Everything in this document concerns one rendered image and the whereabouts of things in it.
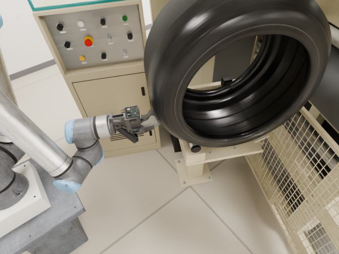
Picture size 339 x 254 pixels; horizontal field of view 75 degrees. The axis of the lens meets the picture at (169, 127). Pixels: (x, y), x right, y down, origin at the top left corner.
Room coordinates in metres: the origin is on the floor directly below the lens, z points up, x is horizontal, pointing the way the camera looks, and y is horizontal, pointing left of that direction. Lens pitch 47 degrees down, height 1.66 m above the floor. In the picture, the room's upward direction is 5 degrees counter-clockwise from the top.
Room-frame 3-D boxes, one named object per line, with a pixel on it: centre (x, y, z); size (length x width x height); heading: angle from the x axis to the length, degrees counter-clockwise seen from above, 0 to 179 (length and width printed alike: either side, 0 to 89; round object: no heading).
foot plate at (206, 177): (1.00, -0.17, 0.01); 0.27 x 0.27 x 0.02; 7
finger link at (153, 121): (0.61, 0.06, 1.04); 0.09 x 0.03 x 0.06; 97
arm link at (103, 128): (0.61, 0.25, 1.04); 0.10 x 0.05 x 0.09; 7
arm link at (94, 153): (0.58, 0.34, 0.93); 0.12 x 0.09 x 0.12; 161
